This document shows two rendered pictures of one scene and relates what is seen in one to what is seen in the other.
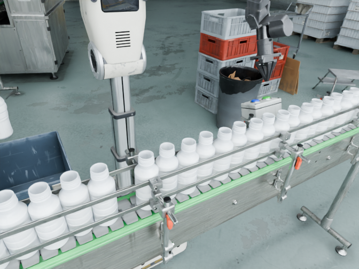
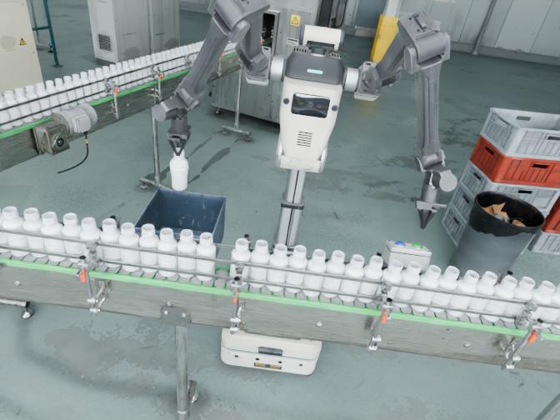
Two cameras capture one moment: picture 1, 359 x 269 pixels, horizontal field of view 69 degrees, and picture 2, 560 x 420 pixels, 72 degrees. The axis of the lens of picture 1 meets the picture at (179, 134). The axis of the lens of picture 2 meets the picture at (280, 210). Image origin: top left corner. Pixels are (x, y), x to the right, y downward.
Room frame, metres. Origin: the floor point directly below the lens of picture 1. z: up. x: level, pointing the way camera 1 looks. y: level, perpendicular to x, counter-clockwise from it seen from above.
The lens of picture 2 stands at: (-0.24, -0.49, 1.91)
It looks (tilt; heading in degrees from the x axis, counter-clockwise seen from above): 34 degrees down; 31
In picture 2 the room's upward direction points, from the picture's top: 9 degrees clockwise
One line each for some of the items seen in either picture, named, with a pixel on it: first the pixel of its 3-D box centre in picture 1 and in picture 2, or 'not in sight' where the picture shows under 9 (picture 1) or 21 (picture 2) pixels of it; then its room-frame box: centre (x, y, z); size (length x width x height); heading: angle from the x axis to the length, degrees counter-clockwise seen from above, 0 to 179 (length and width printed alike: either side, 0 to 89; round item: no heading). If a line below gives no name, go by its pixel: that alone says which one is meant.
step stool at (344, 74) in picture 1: (340, 84); not in sight; (3.54, -2.22, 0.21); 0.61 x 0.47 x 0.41; 176
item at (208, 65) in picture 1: (226, 61); (507, 185); (3.18, -0.53, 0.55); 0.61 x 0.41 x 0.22; 129
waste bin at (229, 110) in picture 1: (236, 101); (489, 244); (2.58, -0.59, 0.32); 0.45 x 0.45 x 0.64
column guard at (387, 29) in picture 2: not in sight; (382, 45); (7.87, 2.63, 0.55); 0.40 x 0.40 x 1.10; 32
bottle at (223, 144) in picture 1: (221, 153); (315, 272); (0.62, -0.13, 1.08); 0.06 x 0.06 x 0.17
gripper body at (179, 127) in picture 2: not in sight; (178, 123); (0.66, 0.54, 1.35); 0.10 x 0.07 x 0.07; 35
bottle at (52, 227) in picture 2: not in sight; (54, 236); (0.17, 0.57, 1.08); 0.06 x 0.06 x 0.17
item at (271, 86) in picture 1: (255, 83); (557, 232); (3.64, -1.06, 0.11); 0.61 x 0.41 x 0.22; 125
